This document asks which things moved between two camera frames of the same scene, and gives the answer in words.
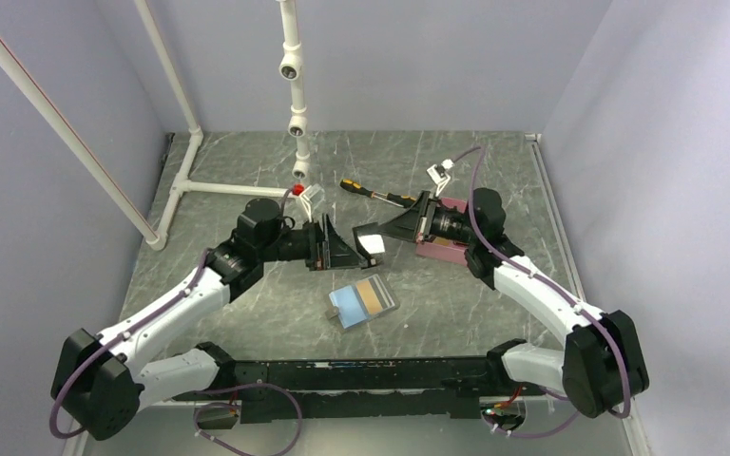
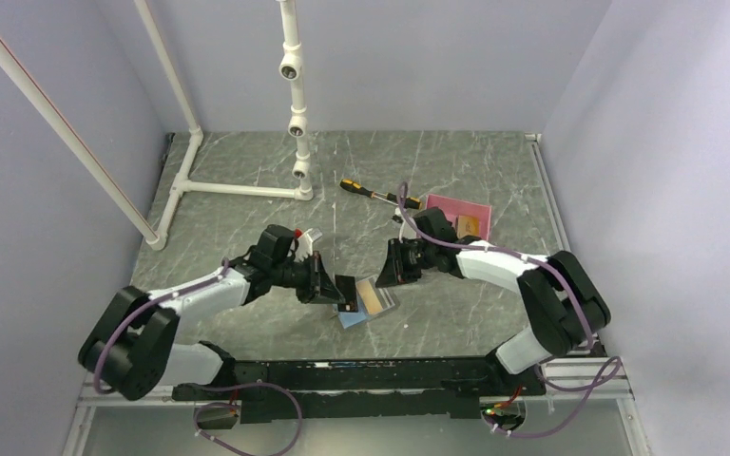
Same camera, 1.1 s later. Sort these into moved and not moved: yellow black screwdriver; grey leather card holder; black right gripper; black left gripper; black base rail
Moved: black left gripper; black right gripper
Not moved: yellow black screwdriver; black base rail; grey leather card holder
